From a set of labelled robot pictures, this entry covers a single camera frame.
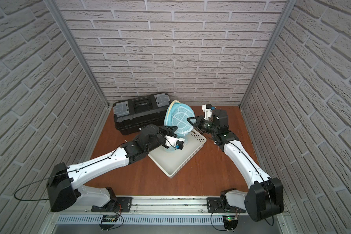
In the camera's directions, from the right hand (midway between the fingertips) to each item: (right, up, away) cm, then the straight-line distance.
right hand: (188, 119), depth 75 cm
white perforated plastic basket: (-9, -26, +11) cm, 30 cm away
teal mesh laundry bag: (-7, +2, +2) cm, 7 cm away
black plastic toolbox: (-35, +2, +15) cm, 38 cm away
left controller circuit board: (-41, -51, -2) cm, 66 cm away
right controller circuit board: (+21, -51, -4) cm, 55 cm away
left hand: (-6, -3, -2) cm, 7 cm away
